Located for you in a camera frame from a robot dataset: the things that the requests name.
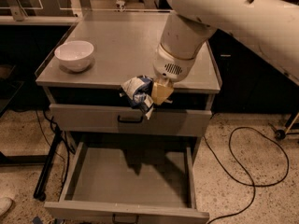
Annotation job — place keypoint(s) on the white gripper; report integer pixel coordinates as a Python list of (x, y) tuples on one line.
[(169, 66)]

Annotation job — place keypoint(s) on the blue chip bag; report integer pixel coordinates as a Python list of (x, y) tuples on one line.
[(137, 90)]

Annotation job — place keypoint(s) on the grey drawer cabinet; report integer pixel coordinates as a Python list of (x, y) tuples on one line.
[(125, 45)]

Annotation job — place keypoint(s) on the white shoe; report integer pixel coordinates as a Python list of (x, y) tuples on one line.
[(5, 204)]

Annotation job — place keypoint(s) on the open middle grey drawer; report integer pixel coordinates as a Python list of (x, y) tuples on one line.
[(126, 184)]

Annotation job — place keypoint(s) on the black table leg frame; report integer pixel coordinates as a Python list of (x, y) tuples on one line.
[(44, 160)]

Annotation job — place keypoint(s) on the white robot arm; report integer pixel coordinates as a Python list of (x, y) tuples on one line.
[(263, 37)]

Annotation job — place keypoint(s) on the closed upper grey drawer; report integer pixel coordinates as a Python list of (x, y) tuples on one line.
[(117, 119)]

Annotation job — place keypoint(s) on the white ceramic bowl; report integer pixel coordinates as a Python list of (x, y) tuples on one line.
[(76, 55)]

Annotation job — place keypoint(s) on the black wheeled cart base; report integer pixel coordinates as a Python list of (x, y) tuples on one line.
[(291, 127)]

